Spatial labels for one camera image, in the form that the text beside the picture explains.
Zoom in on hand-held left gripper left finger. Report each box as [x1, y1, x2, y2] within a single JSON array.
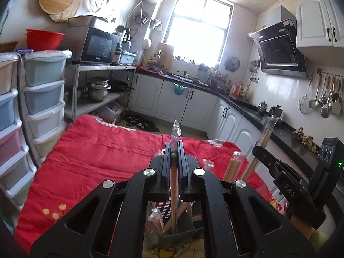
[[29, 141, 172, 258]]

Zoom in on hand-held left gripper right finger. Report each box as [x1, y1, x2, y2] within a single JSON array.
[[177, 140, 315, 258]]

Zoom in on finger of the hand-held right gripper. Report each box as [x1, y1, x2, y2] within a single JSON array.
[[252, 145, 277, 172], [269, 158, 299, 180]]

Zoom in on dark green plastic utensil basket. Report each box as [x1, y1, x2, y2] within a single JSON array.
[[146, 200, 206, 248]]

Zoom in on person's right hand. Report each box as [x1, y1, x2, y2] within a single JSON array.
[[284, 206, 315, 235]]

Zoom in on black kitchen countertop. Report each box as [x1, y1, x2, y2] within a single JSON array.
[[136, 68, 339, 183]]

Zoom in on ginger root pile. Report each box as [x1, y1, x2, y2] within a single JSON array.
[[293, 128, 320, 154]]

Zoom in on dark metal teapot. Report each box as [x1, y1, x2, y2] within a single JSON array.
[[269, 105, 283, 119]]

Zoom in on dark floor mat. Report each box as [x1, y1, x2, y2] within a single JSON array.
[[126, 115, 160, 132]]

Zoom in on white base cabinets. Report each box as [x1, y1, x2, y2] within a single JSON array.
[[129, 72, 285, 194]]

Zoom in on red seasoning bottles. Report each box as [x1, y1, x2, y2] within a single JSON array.
[[230, 82, 244, 97]]

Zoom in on red floral blanket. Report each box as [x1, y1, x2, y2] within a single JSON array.
[[15, 114, 283, 258]]

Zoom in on clear storage bin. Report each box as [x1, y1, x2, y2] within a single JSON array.
[[94, 101, 123, 124]]

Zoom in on rack of hanging kitchen tools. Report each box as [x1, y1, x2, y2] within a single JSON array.
[[299, 68, 344, 119]]

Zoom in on black frying pan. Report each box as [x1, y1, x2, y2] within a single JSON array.
[[109, 80, 135, 92]]

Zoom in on knife block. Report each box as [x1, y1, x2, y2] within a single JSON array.
[[197, 64, 210, 78]]

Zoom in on black range hood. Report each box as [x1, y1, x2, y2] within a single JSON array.
[[248, 19, 308, 79]]

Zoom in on steel cooking pot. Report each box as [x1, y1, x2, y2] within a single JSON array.
[[86, 77, 111, 101]]

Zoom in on wooden cutting board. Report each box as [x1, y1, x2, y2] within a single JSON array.
[[157, 42, 175, 69]]

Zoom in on metal shelf rack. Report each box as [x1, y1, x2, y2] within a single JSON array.
[[64, 63, 137, 123]]

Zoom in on blue grey container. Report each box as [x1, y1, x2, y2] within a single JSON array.
[[120, 51, 136, 65]]

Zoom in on kitchen window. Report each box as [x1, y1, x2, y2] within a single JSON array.
[[163, 0, 234, 63]]

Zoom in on black microwave oven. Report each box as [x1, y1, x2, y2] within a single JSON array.
[[80, 26, 120, 65]]

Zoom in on pastel drawer tower green top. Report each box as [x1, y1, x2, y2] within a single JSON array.
[[20, 50, 73, 162]]

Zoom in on black electric kettle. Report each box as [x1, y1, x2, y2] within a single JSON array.
[[116, 25, 131, 43]]

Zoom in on pastel drawer tower beige top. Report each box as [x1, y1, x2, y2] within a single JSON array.
[[0, 52, 37, 207]]

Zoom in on red plastic basin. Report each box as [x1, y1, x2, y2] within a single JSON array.
[[25, 29, 65, 51]]

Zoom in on round woven mat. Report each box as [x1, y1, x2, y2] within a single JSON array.
[[50, 0, 83, 23]]

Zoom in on white hanging colander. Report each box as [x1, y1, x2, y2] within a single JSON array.
[[85, 0, 108, 12]]

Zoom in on shallow wicker basket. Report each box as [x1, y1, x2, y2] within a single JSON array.
[[0, 41, 19, 53]]

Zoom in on small wall fan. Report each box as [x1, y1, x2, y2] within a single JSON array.
[[224, 56, 240, 72]]

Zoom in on white wall cabinet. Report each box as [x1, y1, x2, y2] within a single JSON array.
[[295, 0, 344, 60]]

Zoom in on coiled grey hose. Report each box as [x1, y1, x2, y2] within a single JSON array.
[[129, 11, 149, 27]]

